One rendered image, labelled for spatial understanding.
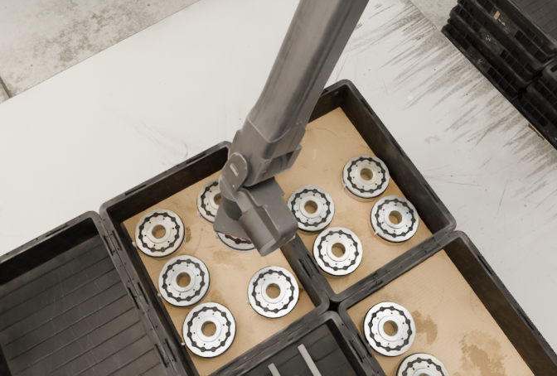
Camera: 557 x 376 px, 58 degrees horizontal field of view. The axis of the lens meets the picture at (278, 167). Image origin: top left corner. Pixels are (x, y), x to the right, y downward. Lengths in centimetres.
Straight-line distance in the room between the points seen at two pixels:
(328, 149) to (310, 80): 64
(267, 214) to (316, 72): 21
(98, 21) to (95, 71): 105
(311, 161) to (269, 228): 51
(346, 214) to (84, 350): 60
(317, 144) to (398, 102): 33
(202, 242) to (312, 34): 67
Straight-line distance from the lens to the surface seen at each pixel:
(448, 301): 113
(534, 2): 206
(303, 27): 53
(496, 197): 138
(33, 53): 251
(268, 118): 58
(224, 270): 108
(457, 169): 137
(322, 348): 106
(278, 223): 65
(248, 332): 106
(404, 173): 110
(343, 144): 118
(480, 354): 114
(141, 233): 109
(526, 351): 114
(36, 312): 116
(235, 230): 78
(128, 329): 109
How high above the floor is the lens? 189
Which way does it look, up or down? 68 degrees down
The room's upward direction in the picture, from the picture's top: 4 degrees clockwise
